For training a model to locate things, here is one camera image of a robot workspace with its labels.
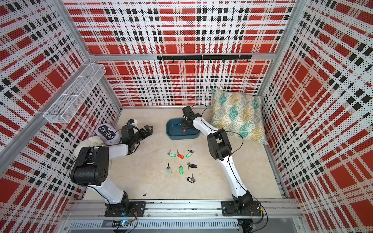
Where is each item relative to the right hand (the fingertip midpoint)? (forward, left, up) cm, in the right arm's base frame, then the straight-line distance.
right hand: (188, 123), depth 107 cm
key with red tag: (-26, +3, -3) cm, 26 cm away
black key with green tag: (-23, -2, -3) cm, 24 cm away
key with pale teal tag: (-34, +11, -3) cm, 36 cm away
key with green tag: (-25, +9, -2) cm, 26 cm away
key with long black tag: (-40, -4, -3) cm, 41 cm away
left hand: (-9, +25, +6) cm, 27 cm away
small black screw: (-48, +22, -2) cm, 53 cm away
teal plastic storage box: (-5, +10, -3) cm, 12 cm away
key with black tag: (-32, -3, -2) cm, 32 cm away
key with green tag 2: (-34, +3, -3) cm, 35 cm away
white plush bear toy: (-26, +50, +18) cm, 59 cm away
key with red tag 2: (-5, +3, -3) cm, 6 cm away
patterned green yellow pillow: (-2, -36, +12) cm, 38 cm away
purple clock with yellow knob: (-15, +51, +8) cm, 54 cm away
